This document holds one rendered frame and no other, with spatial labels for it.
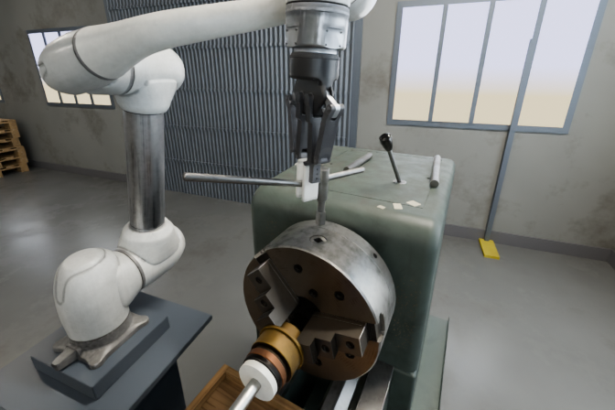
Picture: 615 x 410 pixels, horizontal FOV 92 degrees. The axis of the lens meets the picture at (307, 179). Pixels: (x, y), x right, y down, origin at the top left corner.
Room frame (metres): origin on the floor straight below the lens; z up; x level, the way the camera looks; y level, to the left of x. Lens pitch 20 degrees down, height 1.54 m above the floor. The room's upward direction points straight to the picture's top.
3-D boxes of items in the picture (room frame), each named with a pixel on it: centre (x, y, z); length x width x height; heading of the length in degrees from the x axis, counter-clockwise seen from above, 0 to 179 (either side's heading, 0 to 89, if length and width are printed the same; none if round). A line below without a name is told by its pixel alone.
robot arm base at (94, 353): (0.66, 0.62, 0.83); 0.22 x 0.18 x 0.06; 160
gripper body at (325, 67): (0.48, -0.01, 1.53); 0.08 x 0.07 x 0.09; 34
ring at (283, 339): (0.38, 0.05, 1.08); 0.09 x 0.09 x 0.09; 62
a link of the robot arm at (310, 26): (0.47, -0.01, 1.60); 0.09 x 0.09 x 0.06
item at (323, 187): (0.50, -0.03, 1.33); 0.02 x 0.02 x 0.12
